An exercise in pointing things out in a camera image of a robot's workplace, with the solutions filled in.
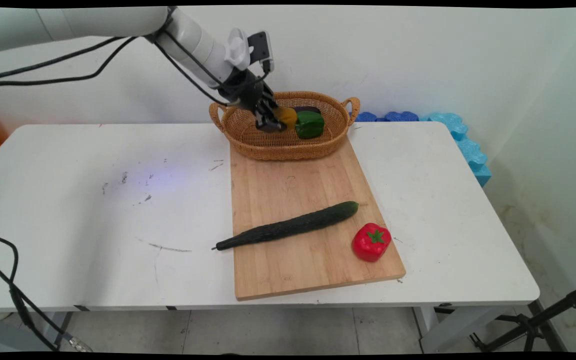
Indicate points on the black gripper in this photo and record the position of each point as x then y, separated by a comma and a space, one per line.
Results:
248, 87

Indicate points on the yellow-brown toy potato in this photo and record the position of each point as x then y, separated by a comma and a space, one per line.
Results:
288, 117

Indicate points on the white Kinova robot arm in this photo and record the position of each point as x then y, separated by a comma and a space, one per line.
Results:
118, 22

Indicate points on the woven wicker basket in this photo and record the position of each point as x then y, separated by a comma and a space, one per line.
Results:
283, 142

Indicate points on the purple toy eggplant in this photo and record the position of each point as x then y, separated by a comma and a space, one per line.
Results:
309, 109

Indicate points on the green toy bell pepper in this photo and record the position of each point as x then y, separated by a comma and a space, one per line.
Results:
310, 125

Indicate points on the small dark blue foam piece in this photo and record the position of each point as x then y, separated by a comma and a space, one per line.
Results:
366, 117

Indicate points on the dark green toy cucumber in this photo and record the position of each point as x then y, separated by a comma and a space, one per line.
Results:
288, 227

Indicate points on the wooden cutting board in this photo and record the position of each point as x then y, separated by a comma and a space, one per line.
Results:
308, 225

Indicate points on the wide dark blue foam piece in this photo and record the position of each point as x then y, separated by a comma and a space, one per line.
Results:
401, 117

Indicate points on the red toy bell pepper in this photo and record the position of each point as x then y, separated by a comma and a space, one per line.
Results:
370, 243

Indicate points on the light blue foam piece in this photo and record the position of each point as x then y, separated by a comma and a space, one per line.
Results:
468, 147

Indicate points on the white table leg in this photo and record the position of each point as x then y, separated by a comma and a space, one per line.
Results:
54, 327
448, 330

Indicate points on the black tripod stand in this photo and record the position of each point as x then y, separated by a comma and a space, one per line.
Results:
533, 322

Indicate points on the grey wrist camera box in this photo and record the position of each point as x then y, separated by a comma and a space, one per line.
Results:
262, 47

